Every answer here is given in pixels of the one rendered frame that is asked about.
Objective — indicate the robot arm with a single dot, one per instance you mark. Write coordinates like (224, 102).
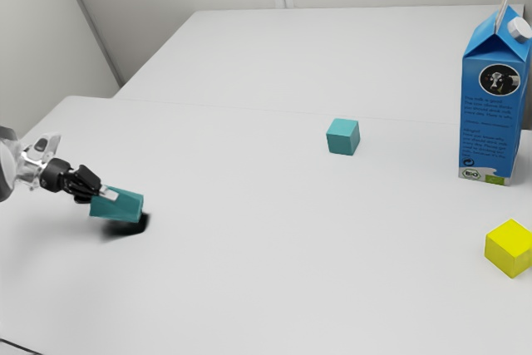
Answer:
(10, 159)

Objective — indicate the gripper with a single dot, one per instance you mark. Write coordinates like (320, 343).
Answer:
(55, 175)

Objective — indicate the blue milk carton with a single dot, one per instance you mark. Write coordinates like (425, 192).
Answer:
(490, 118)

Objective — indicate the teal cube block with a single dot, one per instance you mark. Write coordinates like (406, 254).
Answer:
(343, 136)

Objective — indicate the teal faceted mug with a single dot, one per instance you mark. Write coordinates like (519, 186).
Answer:
(118, 207)

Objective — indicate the yellow cube block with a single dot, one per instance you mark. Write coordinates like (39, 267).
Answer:
(508, 248)

